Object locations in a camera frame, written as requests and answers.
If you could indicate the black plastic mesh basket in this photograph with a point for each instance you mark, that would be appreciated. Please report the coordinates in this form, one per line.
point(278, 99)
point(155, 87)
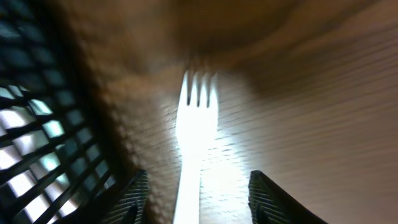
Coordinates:
point(56, 163)

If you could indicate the white fork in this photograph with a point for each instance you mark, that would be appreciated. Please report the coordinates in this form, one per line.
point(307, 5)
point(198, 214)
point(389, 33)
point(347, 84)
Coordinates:
point(196, 127)

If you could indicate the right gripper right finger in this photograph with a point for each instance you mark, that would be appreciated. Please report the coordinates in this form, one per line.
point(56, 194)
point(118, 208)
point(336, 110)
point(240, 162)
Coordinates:
point(270, 204)

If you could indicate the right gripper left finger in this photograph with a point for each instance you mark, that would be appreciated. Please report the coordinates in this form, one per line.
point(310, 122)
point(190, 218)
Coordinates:
point(128, 207)

